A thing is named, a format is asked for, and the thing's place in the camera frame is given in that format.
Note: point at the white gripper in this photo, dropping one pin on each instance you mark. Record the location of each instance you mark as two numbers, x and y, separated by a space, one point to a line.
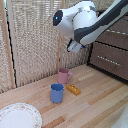
75 47

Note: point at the pink mug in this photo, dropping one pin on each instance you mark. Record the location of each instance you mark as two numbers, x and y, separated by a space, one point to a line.
63 76

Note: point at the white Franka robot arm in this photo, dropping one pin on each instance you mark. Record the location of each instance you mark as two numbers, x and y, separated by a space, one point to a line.
90 21

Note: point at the grey white robot base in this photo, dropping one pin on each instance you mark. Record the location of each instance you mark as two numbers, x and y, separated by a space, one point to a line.
121 120

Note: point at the brown drawer near table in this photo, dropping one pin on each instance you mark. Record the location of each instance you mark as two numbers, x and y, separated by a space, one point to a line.
110 66

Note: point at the blue cup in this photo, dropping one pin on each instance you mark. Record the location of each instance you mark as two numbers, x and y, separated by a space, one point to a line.
57 93

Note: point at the orange rectangular block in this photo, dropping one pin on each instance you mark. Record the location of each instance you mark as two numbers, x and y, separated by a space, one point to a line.
73 89

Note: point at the bamboo blind screen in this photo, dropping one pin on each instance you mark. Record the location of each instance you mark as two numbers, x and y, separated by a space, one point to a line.
33 40

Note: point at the white plate with floral rim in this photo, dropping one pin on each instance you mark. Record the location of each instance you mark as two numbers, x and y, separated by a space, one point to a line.
19 116

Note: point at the dark drawer cabinet frame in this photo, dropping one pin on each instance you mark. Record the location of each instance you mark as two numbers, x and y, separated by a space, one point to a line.
90 55

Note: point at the thin wooden post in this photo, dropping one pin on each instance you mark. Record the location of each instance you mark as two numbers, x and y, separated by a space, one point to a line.
60 56

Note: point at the wide wooden post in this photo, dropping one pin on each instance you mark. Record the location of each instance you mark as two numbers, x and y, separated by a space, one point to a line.
6 43

